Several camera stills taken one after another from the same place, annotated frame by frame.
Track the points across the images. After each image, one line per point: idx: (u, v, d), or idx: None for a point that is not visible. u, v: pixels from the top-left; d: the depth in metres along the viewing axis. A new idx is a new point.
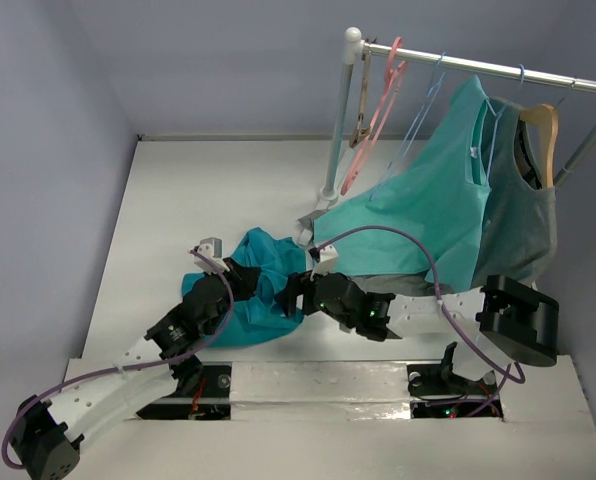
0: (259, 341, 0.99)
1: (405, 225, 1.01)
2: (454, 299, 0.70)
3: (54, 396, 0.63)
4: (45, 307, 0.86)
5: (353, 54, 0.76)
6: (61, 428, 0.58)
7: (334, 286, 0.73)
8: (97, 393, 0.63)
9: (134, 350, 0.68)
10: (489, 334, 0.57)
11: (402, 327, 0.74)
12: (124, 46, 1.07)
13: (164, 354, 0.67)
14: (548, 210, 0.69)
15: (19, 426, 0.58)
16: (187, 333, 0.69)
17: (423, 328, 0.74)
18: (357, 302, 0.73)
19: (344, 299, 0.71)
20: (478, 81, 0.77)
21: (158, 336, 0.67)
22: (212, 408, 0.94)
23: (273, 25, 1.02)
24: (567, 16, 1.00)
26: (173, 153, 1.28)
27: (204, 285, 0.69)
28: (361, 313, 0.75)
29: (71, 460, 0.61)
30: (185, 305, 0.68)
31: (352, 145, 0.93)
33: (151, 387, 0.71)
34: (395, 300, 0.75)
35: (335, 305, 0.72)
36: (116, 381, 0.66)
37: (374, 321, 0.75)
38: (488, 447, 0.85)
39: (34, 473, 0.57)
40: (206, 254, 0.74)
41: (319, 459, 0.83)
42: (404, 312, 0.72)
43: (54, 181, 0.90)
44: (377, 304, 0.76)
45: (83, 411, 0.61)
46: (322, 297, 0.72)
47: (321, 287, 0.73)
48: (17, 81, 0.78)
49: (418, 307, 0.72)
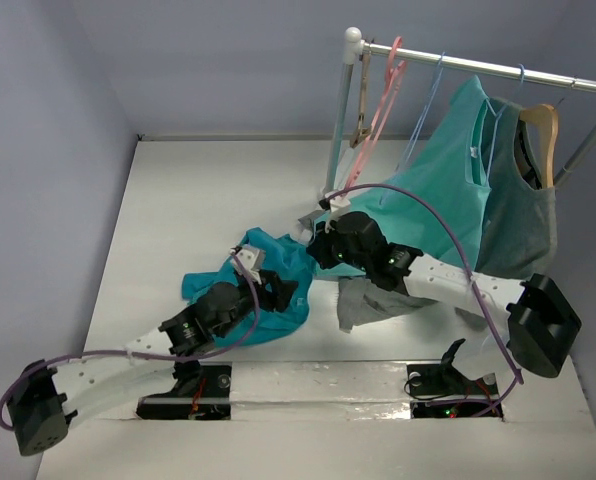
0: (260, 341, 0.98)
1: (404, 225, 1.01)
2: (488, 281, 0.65)
3: (62, 365, 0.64)
4: (45, 306, 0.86)
5: (353, 54, 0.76)
6: (61, 399, 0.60)
7: (355, 221, 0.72)
8: (101, 372, 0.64)
9: (146, 339, 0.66)
10: (509, 323, 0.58)
11: (420, 288, 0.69)
12: (124, 46, 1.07)
13: (174, 350, 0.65)
14: (548, 210, 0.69)
15: (21, 386, 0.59)
16: (199, 333, 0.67)
17: (442, 298, 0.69)
18: (376, 240, 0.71)
19: (360, 230, 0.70)
20: (478, 81, 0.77)
21: (171, 331, 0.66)
22: (212, 408, 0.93)
23: (272, 24, 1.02)
24: (567, 15, 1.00)
26: (173, 153, 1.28)
27: (219, 289, 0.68)
28: (377, 255, 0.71)
29: (60, 432, 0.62)
30: (201, 304, 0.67)
31: (354, 145, 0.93)
33: (152, 380, 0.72)
34: (423, 258, 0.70)
35: (350, 239, 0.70)
36: (123, 364, 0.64)
37: (385, 266, 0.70)
38: (488, 447, 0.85)
39: (22, 439, 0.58)
40: (243, 262, 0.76)
41: (319, 459, 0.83)
42: (427, 274, 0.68)
43: (54, 180, 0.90)
44: (397, 253, 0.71)
45: (85, 387, 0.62)
46: (341, 229, 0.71)
47: (342, 222, 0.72)
48: (16, 80, 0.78)
49: (445, 274, 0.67)
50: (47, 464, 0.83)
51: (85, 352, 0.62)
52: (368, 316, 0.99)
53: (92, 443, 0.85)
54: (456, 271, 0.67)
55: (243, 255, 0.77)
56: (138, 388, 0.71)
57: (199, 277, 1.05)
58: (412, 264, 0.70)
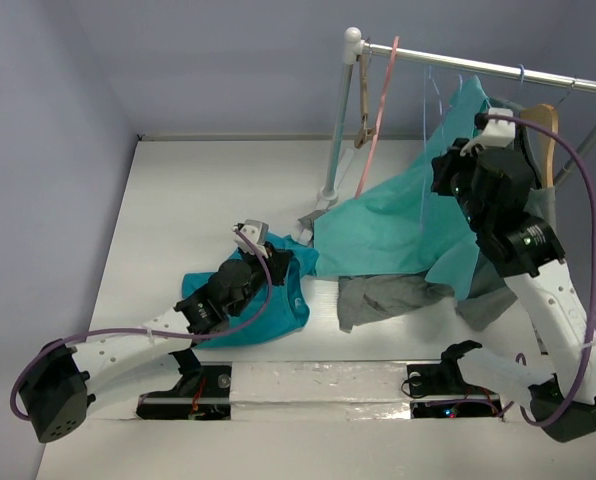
0: (258, 340, 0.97)
1: (405, 224, 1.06)
2: None
3: (80, 345, 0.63)
4: (44, 305, 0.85)
5: (353, 54, 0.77)
6: (84, 376, 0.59)
7: (511, 162, 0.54)
8: (121, 350, 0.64)
9: (163, 318, 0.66)
10: (583, 411, 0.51)
11: (529, 295, 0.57)
12: (124, 47, 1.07)
13: (192, 328, 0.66)
14: (548, 210, 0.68)
15: (37, 368, 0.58)
16: (213, 313, 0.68)
17: (539, 320, 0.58)
18: (517, 200, 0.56)
19: (507, 176, 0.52)
20: (478, 81, 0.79)
21: (186, 310, 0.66)
22: (212, 408, 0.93)
23: (272, 23, 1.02)
24: (568, 16, 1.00)
26: (174, 153, 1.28)
27: (232, 266, 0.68)
28: (504, 215, 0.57)
29: (77, 416, 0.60)
30: (211, 284, 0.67)
31: (359, 146, 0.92)
33: (160, 375, 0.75)
34: (560, 268, 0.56)
35: (489, 180, 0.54)
36: (143, 343, 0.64)
37: (509, 234, 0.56)
38: (488, 448, 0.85)
39: (40, 421, 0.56)
40: (248, 237, 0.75)
41: (318, 459, 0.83)
42: (549, 292, 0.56)
43: (54, 180, 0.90)
44: (531, 231, 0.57)
45: (106, 366, 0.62)
46: (484, 161, 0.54)
47: (487, 154, 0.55)
48: (17, 81, 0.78)
49: (570, 308, 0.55)
50: (48, 465, 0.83)
51: (105, 331, 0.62)
52: (368, 316, 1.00)
53: (92, 444, 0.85)
54: (580, 317, 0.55)
55: (247, 230, 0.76)
56: (148, 381, 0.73)
57: (199, 277, 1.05)
58: (543, 265, 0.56)
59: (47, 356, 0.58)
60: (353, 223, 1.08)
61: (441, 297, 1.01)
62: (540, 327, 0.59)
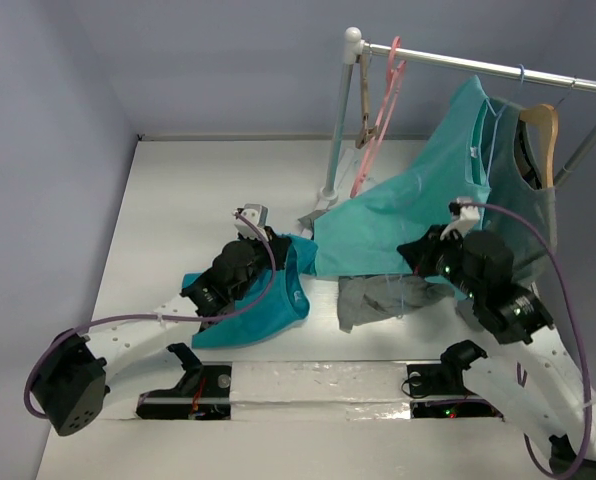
0: (260, 334, 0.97)
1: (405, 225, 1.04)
2: None
3: (92, 334, 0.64)
4: (44, 304, 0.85)
5: (353, 54, 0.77)
6: (101, 362, 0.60)
7: (495, 244, 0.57)
8: (133, 335, 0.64)
9: (170, 303, 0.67)
10: None
11: (527, 361, 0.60)
12: (123, 47, 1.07)
13: (201, 311, 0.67)
14: (548, 210, 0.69)
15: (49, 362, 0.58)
16: (219, 296, 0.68)
17: (542, 383, 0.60)
18: (504, 274, 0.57)
19: (490, 257, 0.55)
20: (478, 81, 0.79)
21: (192, 295, 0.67)
22: (212, 408, 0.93)
23: (272, 23, 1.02)
24: (567, 16, 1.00)
26: (173, 153, 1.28)
27: (234, 247, 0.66)
28: (494, 289, 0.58)
29: (95, 405, 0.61)
30: (216, 267, 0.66)
31: (359, 144, 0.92)
33: (163, 370, 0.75)
34: (551, 333, 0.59)
35: (474, 261, 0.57)
36: (155, 328, 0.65)
37: (501, 306, 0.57)
38: (488, 448, 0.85)
39: (60, 412, 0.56)
40: (249, 220, 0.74)
41: (318, 459, 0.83)
42: (544, 357, 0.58)
43: (54, 180, 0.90)
44: (520, 300, 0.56)
45: (122, 351, 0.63)
46: (470, 245, 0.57)
47: (473, 237, 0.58)
48: (17, 81, 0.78)
49: (564, 370, 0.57)
50: (48, 465, 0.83)
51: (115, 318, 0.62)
52: (368, 316, 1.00)
53: (92, 444, 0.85)
54: (577, 377, 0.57)
55: (247, 214, 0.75)
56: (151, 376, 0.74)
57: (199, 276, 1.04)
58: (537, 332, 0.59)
59: (58, 347, 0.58)
60: (353, 223, 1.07)
61: (441, 296, 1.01)
62: (544, 391, 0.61)
